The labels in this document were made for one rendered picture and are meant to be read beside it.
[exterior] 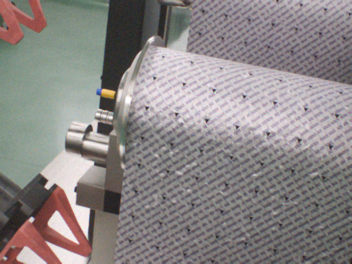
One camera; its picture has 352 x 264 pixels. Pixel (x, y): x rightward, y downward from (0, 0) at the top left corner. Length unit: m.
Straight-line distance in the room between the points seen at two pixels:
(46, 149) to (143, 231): 2.83
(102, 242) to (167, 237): 0.15
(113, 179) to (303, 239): 0.23
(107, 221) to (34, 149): 2.71
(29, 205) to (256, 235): 0.24
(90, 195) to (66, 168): 0.55
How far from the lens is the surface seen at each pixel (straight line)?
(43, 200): 0.74
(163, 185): 0.67
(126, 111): 0.64
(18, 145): 3.54
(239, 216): 0.67
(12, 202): 0.72
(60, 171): 1.33
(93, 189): 0.79
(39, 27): 0.76
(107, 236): 0.82
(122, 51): 1.00
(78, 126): 0.78
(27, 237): 0.69
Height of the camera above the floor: 1.51
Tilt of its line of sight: 23 degrees down
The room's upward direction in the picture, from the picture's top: 8 degrees clockwise
